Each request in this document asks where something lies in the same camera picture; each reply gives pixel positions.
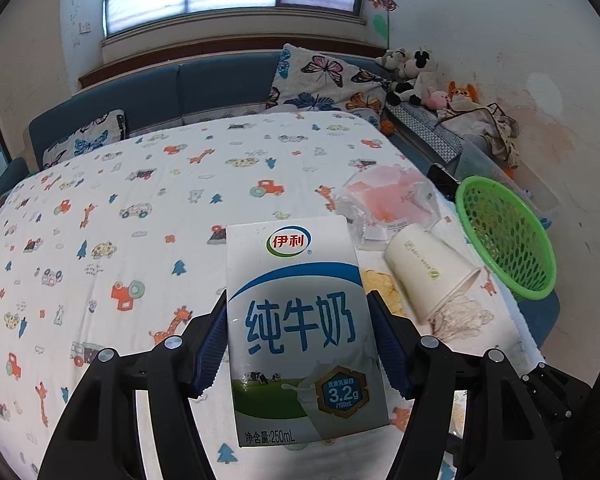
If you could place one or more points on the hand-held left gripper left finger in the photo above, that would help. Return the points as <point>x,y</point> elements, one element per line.
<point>212,355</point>

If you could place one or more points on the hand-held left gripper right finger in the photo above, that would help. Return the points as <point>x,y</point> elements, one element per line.
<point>392,355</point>

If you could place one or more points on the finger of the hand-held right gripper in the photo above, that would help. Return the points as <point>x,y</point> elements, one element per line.
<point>555,390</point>

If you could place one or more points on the white and blue milk carton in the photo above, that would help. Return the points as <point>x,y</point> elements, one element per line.
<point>300,310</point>

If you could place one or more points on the green plastic basket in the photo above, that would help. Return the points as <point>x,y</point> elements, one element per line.
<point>530,260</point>

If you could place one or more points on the pale yellow crumpled wrapper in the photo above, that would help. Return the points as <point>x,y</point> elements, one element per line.
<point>380,285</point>

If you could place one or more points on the crumpled white tissue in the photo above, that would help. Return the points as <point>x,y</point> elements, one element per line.
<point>460,317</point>

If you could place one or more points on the white paper cup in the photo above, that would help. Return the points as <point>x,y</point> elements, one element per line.
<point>420,260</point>

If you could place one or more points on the animal and car printed tablecloth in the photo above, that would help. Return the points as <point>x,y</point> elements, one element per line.
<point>130,240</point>

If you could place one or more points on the clear plastic bag pink contents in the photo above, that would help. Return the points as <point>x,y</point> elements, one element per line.
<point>385,195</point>

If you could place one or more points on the black rectangular object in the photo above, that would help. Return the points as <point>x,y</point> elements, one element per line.
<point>442,180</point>

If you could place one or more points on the clear plastic storage box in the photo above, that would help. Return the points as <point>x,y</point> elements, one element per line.
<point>480,160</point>

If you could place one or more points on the small orange ball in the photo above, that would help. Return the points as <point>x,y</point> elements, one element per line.
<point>388,128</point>

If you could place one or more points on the grey patterned seat cushion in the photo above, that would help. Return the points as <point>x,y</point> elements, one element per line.
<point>425,127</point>

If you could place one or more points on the pile of beige cloth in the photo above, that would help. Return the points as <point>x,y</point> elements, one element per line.
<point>485,130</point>

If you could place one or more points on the small butterfly print pillow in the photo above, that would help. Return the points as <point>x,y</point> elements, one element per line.
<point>85,140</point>

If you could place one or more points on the pink plush toy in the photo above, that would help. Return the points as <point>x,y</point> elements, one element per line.
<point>437,100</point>

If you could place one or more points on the blue sofa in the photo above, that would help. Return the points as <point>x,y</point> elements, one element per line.
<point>220,85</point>

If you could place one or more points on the orange fox plush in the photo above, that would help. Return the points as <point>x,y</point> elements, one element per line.
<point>462,92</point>

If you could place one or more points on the black and white cow plush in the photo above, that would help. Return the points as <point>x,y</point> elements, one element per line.
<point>420,75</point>

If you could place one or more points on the large butterfly print pillow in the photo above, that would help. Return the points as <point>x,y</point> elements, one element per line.
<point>320,80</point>

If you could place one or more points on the grey plush toy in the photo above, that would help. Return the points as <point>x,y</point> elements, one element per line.
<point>392,58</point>

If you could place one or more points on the wooden window ledge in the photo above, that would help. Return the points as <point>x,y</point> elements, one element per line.
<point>180,52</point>

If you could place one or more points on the white light switch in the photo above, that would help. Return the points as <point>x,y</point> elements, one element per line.
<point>84,26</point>

